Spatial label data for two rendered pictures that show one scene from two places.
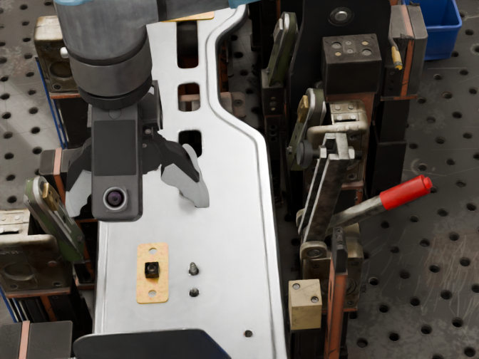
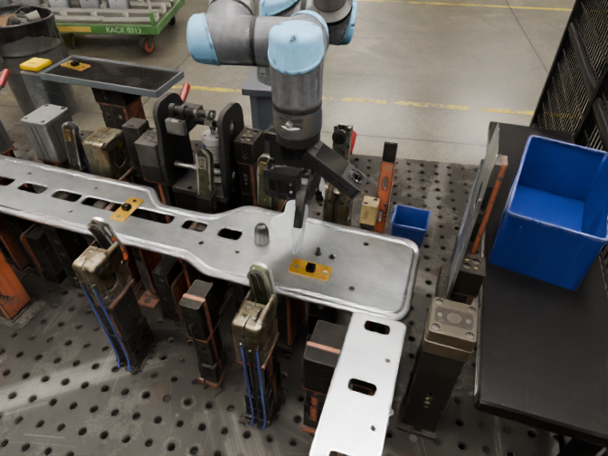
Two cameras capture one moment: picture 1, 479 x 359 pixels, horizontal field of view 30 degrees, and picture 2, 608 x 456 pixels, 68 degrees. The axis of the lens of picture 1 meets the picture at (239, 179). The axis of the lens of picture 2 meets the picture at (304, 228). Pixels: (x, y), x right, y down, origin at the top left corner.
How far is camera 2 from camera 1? 0.84 m
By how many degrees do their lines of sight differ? 48
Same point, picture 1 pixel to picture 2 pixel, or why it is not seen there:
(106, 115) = (315, 149)
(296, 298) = (372, 204)
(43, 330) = (318, 335)
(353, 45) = (248, 133)
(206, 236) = not seen: hidden behind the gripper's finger
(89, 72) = (316, 117)
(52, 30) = (95, 258)
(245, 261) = (322, 233)
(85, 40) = (318, 91)
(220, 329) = (359, 252)
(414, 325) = not seen: hidden behind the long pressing
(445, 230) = not seen: hidden behind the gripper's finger
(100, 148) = (329, 164)
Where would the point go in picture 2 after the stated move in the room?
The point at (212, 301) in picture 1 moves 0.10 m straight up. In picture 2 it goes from (340, 251) to (343, 215)
